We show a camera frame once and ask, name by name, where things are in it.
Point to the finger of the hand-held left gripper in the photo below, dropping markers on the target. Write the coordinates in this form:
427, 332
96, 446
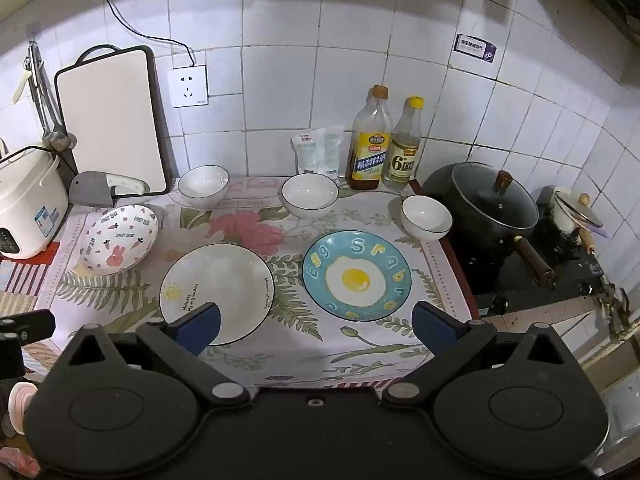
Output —
30, 324

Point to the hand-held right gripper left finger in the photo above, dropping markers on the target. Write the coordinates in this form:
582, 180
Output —
200, 327

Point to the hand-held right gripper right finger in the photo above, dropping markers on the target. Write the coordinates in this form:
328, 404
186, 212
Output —
432, 327

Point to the large white black-rimmed bowl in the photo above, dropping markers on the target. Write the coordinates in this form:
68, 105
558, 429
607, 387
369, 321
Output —
220, 280

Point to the blue fried egg plate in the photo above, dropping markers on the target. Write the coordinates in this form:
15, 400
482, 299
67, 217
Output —
355, 275

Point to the white bowl with dark rim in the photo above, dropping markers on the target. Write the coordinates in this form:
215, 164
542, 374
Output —
310, 192
426, 215
202, 185

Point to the bunny print bowl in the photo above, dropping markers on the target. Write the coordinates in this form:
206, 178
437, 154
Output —
120, 240

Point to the red striped cloth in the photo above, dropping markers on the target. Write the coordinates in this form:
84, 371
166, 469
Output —
20, 277

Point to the pink round object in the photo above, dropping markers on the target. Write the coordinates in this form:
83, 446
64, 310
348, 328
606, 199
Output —
21, 407

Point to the black gas stove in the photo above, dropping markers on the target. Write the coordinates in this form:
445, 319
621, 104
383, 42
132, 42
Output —
500, 280

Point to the floral tablecloth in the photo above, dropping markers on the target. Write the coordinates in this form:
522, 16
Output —
300, 350

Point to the white rice cooker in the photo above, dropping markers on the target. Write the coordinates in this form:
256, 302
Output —
30, 200

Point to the glass pot lid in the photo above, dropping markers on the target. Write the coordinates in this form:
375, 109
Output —
500, 210

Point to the vinegar bottle with yellow cap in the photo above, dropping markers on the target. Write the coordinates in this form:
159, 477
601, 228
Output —
402, 165

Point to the small white pot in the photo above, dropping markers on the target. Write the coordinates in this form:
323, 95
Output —
562, 220

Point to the oil bottle with brown cap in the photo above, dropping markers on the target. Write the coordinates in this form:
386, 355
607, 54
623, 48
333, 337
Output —
370, 160

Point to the metal ladle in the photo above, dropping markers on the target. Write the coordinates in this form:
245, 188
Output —
65, 141
44, 105

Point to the clear white packet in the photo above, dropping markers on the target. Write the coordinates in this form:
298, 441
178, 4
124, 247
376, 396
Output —
334, 152

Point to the white cutting board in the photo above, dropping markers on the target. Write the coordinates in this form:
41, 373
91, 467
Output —
110, 120

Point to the white rice paddle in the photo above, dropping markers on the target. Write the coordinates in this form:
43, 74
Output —
22, 82

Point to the white wall socket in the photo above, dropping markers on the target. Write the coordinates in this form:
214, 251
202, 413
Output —
187, 85

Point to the purple wall sticker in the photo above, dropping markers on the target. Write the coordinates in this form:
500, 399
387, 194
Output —
475, 48

